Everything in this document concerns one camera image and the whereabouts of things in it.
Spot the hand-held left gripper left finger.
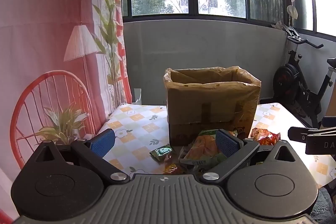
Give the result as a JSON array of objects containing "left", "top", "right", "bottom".
[{"left": 25, "top": 128, "right": 131, "bottom": 185}]

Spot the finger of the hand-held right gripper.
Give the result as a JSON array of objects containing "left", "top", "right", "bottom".
[
  {"left": 288, "top": 126, "right": 336, "bottom": 142},
  {"left": 322, "top": 116, "right": 336, "bottom": 128}
]

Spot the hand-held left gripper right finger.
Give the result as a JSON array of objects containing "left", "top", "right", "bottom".
[{"left": 200, "top": 129, "right": 302, "bottom": 184}]

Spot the large orange green snack packet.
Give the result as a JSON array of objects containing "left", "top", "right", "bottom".
[{"left": 180, "top": 130, "right": 238, "bottom": 168}]

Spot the cardboard box with plastic liner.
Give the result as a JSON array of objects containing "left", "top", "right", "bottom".
[{"left": 163, "top": 66, "right": 262, "bottom": 147}]

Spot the small orange snack packet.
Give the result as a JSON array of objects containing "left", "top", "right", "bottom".
[{"left": 163, "top": 162, "right": 185, "bottom": 175}]

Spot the brown cardboard panel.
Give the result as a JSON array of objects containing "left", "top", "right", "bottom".
[{"left": 319, "top": 98, "right": 336, "bottom": 128}]

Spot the red orange snack packet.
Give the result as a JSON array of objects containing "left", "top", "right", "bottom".
[{"left": 249, "top": 127, "right": 281, "bottom": 146}]

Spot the checked floral tablecloth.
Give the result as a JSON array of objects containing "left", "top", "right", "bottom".
[{"left": 96, "top": 102, "right": 336, "bottom": 188}]

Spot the black exercise bike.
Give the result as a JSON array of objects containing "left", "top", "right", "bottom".
[{"left": 272, "top": 26, "right": 336, "bottom": 130}]

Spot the white plastic bin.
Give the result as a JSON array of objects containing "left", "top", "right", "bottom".
[{"left": 132, "top": 88, "right": 142, "bottom": 104}]

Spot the small green snack packet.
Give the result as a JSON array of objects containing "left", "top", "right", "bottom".
[{"left": 149, "top": 144, "right": 175, "bottom": 161}]

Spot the white hanging pouch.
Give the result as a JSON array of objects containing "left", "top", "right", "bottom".
[{"left": 287, "top": 5, "right": 299, "bottom": 20}]

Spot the printed pink curtain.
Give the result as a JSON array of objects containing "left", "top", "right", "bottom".
[{"left": 0, "top": 0, "right": 132, "bottom": 224}]

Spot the pale cloth on handlebar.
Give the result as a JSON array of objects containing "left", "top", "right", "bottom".
[{"left": 272, "top": 21, "right": 292, "bottom": 30}]

